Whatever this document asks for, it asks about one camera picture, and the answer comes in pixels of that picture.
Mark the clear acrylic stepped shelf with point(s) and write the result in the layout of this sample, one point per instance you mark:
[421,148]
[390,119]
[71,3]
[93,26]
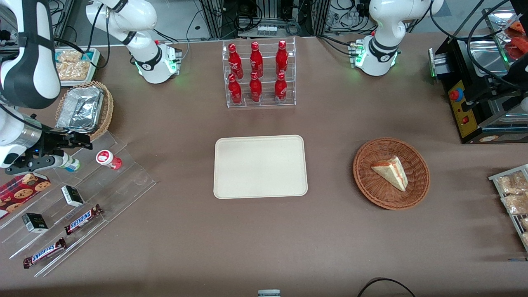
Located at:
[115,185]

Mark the red packaged food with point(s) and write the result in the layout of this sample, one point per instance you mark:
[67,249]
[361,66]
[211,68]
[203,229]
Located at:
[515,48]

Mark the red gum container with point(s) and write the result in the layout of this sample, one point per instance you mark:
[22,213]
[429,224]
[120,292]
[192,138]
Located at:
[108,159]

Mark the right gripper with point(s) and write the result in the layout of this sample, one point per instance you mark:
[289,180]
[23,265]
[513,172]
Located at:
[53,141]

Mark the white power strip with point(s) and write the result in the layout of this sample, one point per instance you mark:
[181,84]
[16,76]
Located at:
[267,30]

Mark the round brown wicker basket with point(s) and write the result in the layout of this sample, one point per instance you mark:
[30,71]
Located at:
[371,185]

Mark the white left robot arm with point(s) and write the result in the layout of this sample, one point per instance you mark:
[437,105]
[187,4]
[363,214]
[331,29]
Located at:
[381,49]

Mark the red cookie box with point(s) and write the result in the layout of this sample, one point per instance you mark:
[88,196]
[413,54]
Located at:
[20,192]

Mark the small black box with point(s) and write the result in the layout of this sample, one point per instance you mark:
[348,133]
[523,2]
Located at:
[72,196]
[35,222]

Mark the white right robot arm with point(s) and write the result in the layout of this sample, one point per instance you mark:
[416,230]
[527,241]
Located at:
[144,62]

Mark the grey white device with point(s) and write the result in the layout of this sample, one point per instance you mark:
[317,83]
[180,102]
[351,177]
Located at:
[269,293]

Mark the aluminium foil tray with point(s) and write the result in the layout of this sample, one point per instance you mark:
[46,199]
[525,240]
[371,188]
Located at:
[80,109]

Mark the black machine with yellow panel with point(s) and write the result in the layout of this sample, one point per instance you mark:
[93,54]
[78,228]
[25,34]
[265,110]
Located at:
[458,62]

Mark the light wicker basket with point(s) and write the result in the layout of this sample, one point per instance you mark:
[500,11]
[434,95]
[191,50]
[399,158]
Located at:
[108,107]

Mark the wrapped triangle sandwich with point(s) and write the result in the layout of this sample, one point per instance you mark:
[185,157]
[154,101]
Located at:
[392,173]

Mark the white plastic snack bin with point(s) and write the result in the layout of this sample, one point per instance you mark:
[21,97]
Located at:
[95,62]

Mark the snickers bar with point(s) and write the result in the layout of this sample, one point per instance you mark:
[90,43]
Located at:
[82,220]
[44,253]

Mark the red cola bottle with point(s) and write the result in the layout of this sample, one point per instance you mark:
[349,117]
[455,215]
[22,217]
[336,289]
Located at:
[235,90]
[255,88]
[235,62]
[280,88]
[281,57]
[256,60]

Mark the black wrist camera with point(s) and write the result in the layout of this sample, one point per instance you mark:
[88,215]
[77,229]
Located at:
[33,164]

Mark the beige plastic tray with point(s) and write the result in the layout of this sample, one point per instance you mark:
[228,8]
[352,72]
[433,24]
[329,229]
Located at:
[260,167]

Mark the clear cracker bag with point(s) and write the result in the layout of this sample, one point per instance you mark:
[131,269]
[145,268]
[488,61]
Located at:
[72,68]

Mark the clear snack bag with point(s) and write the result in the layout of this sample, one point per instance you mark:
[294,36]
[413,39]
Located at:
[511,183]
[515,204]

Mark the red emergency button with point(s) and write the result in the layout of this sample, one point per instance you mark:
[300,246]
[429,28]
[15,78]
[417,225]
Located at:
[456,95]

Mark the clear acrylic bottle rack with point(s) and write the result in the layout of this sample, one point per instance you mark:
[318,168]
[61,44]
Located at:
[288,82]

